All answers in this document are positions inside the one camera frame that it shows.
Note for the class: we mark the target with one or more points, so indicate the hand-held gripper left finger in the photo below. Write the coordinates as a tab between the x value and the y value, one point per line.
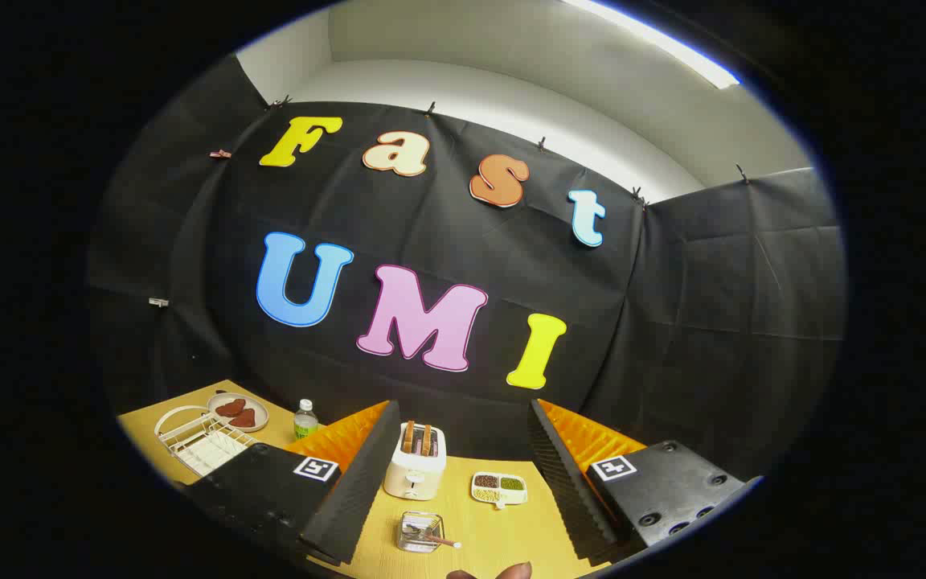
366	474

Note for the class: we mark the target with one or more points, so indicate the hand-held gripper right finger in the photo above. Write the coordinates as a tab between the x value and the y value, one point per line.
555	474

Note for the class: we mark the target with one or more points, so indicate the white divided dish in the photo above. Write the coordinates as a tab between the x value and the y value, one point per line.
511	494

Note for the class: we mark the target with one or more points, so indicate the small grey plate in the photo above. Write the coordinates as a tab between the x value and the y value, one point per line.
258	412

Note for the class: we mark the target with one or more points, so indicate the pile of green beans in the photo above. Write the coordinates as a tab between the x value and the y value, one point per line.
511	483

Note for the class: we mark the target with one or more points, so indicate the white toaster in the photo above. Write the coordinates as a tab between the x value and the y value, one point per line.
413	474

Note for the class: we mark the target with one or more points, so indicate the toast slice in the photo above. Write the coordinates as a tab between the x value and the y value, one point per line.
408	437
426	439

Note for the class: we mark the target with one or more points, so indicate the pile of brown beans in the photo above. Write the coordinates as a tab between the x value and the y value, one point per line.
485	481

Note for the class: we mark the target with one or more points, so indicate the pile of yellow beans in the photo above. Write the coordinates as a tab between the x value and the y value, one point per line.
487	495

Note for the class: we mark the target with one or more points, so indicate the green label drink bottle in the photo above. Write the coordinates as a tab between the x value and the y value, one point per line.
305	422

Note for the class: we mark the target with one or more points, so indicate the brown meat piece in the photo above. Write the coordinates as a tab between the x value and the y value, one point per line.
230	407
243	418

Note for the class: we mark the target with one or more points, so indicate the black backdrop cloth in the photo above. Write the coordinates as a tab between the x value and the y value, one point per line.
672	322

